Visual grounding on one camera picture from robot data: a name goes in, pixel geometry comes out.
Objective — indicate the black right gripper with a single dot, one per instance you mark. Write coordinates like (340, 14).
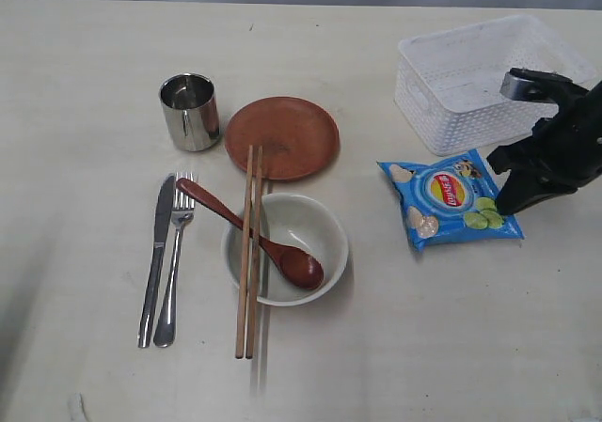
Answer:
(532, 178)

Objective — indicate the blue chips bag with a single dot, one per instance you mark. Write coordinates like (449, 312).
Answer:
(450, 201)

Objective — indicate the white perforated plastic basket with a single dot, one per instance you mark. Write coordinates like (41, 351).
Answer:
(448, 83)

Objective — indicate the white ceramic bowl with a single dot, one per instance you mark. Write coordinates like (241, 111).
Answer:
(303, 222)

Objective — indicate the brown wooden plate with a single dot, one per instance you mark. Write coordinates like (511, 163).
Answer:
(298, 137)

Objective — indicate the red-brown wooden spoon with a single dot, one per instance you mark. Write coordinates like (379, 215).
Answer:
(297, 266)

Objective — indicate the wooden chopstick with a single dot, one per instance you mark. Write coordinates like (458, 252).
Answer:
(241, 309)
(255, 264)

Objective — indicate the silver metal fork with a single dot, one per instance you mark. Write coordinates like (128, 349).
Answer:
(182, 214)

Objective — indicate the silver foil packet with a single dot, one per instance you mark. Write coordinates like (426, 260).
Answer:
(189, 107)

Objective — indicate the silver table knife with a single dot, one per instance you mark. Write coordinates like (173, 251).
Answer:
(162, 215)

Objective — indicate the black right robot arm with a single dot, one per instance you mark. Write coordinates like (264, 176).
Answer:
(563, 152)

